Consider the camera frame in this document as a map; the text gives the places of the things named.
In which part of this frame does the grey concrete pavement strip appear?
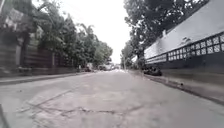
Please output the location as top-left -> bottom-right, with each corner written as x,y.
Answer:
128,69 -> 224,107

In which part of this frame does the grey raised kerb strip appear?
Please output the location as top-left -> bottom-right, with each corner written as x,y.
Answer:
0,71 -> 88,86

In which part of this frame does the dark slatted fence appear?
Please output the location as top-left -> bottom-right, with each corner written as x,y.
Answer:
0,42 -> 79,78

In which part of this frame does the large dark tree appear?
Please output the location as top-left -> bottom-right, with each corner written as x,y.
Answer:
120,0 -> 209,69

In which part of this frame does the dark wall with lattice blocks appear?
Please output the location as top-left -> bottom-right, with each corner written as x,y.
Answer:
143,31 -> 224,84

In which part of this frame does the grey cracked asphalt road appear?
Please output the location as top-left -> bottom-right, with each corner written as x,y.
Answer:
0,69 -> 224,128

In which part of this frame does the dark parked vehicle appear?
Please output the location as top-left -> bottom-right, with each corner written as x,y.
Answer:
142,65 -> 163,77

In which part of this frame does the row of green trees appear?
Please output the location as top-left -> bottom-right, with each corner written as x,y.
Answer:
0,0 -> 114,72

